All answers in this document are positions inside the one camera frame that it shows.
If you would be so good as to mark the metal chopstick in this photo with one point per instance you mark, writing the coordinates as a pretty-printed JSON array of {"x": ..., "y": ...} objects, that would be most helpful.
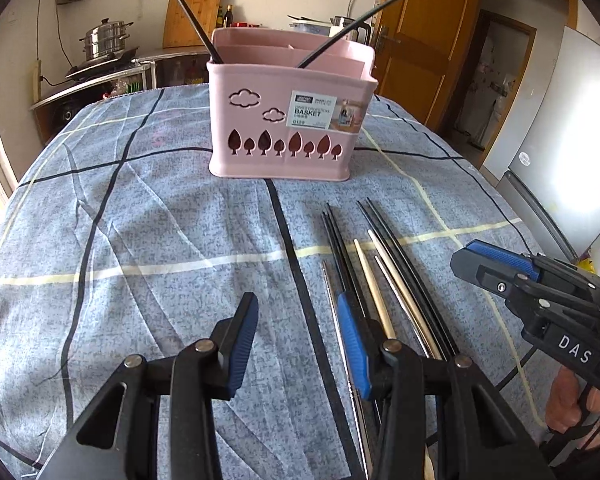
[
  {"x": 332, "y": 305},
  {"x": 400, "y": 301}
]

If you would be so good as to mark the wooden door frame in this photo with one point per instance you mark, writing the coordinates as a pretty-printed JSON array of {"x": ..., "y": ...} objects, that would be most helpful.
[{"x": 570, "y": 15}]

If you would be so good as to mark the wooden door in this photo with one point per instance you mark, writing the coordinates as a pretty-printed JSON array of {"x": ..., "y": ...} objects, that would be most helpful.
[{"x": 430, "y": 35}]

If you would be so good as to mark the white power strip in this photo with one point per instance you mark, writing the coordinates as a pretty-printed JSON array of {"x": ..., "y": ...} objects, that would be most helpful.
[{"x": 36, "y": 82}]

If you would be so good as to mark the blue plaid tablecloth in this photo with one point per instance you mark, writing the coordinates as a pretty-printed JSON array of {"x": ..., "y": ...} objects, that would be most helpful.
[{"x": 155, "y": 210}]

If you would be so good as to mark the wooden chopstick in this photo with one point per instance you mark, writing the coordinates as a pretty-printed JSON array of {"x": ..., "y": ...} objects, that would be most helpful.
[
  {"x": 395, "y": 278},
  {"x": 372, "y": 285}
]

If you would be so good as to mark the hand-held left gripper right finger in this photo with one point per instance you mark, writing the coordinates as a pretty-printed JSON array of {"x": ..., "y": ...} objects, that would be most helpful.
[{"x": 352, "y": 340}]

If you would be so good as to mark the clear lidded plastic container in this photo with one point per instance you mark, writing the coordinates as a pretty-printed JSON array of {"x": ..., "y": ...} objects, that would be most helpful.
[{"x": 310, "y": 25}]

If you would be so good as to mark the grey refrigerator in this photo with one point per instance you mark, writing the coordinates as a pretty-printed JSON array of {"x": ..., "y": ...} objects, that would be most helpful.
[{"x": 570, "y": 135}]

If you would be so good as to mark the stainless steel steamer pot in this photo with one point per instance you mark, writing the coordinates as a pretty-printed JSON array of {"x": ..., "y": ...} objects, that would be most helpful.
[{"x": 105, "y": 40}]

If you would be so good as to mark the metal side shelf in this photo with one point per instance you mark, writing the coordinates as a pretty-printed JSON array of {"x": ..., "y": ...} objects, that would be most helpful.
[{"x": 80, "y": 92}]

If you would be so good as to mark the stainless steel kitchen table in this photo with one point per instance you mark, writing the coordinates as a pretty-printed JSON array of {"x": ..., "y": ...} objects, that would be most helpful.
[{"x": 180, "y": 57}]

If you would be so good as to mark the person's right hand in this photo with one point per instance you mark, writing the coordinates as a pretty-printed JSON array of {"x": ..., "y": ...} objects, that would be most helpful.
[{"x": 562, "y": 405}]

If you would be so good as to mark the black induction stove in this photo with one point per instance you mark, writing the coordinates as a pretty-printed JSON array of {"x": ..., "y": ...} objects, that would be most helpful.
[{"x": 100, "y": 67}]

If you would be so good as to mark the pink plastic utensil basket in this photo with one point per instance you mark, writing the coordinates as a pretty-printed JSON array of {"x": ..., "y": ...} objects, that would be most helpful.
[{"x": 260, "y": 125}]

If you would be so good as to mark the bamboo cutting board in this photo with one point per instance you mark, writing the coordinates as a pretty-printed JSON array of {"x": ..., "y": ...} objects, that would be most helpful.
[{"x": 180, "y": 25}]

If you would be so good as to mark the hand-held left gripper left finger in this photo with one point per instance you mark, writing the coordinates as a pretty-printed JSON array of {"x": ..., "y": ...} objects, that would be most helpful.
[{"x": 242, "y": 335}]

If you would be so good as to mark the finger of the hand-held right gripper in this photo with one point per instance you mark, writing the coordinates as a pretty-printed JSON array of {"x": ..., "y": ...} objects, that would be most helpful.
[
  {"x": 475, "y": 270},
  {"x": 500, "y": 257}
]

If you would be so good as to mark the dark glass bottle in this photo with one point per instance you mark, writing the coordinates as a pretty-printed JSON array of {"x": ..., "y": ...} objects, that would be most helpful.
[{"x": 228, "y": 16}]

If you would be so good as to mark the white electric kettle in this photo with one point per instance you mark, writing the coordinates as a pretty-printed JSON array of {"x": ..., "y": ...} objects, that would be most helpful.
[{"x": 367, "y": 35}]

